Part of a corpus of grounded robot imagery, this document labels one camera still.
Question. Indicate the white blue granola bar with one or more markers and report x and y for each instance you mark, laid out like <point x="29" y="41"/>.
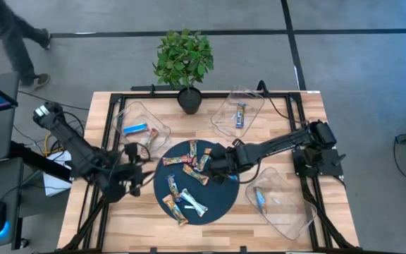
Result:
<point x="194" y="202"/>
<point x="260" y="200"/>

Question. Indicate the person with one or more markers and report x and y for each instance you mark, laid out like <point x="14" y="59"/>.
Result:
<point x="16" y="53"/>

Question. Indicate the green orange granola bar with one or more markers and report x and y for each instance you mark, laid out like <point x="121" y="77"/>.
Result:
<point x="176" y="160"/>

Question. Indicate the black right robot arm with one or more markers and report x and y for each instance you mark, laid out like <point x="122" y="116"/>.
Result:
<point x="284" y="141"/>

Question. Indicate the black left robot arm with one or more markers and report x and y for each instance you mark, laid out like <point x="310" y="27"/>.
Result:
<point x="72" y="148"/>

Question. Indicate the black aluminium table frame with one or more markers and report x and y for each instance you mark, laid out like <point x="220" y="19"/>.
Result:
<point x="203" y="95"/>

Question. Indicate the white cardboard box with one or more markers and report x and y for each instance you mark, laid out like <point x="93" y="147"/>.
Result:
<point x="53" y="183"/>

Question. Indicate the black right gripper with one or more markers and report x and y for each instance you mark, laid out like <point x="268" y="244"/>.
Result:
<point x="240" y="158"/>

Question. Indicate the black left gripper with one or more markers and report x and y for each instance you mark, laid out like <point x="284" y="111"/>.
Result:
<point x="130" y="178"/>

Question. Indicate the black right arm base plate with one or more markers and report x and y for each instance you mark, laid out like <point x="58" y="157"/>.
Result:
<point x="333" y="166"/>

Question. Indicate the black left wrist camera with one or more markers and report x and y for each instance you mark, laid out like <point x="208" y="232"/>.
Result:
<point x="132" y="150"/>

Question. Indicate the clear plastic bin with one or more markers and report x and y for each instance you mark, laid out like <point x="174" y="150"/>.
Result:
<point x="287" y="211"/>
<point x="224" y="120"/>
<point x="129" y="113"/>

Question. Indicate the round dark blue woven placemat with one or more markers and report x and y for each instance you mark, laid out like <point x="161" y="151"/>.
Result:
<point x="217" y="201"/>

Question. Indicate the red granola bar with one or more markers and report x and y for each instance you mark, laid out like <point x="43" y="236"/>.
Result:
<point x="193" y="153"/>
<point x="152" y="137"/>

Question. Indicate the green plant in black pot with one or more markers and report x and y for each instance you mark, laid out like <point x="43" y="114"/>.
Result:
<point x="185" y="60"/>

